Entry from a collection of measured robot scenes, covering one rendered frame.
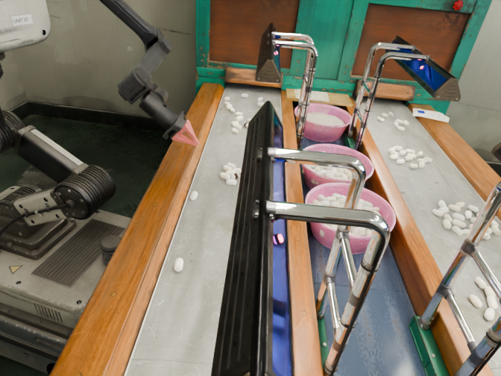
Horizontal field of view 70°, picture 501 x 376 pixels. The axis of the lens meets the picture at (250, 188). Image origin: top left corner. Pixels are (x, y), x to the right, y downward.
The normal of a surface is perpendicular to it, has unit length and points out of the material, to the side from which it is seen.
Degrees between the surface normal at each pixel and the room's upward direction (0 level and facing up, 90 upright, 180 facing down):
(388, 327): 0
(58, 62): 90
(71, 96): 88
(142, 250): 0
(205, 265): 0
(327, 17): 90
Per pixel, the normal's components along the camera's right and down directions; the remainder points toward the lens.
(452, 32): -0.06, 0.56
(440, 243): 0.08, -0.83
